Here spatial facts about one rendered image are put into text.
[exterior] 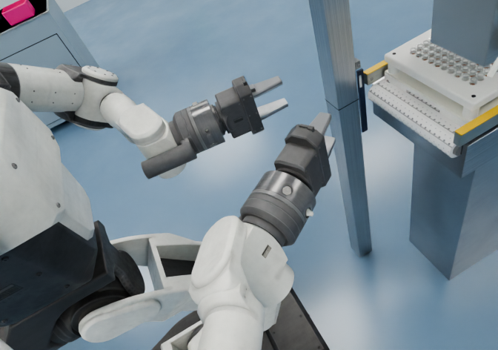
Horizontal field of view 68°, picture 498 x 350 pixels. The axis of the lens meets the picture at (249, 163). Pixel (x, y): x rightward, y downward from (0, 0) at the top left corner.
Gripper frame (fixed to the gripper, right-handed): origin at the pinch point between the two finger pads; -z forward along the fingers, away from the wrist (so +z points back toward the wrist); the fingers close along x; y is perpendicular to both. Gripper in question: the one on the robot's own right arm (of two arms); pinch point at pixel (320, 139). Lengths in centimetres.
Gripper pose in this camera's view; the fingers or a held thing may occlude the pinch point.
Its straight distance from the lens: 60.9
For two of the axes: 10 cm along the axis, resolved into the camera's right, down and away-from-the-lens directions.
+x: 2.8, 6.6, 7.0
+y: 8.1, 2.3, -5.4
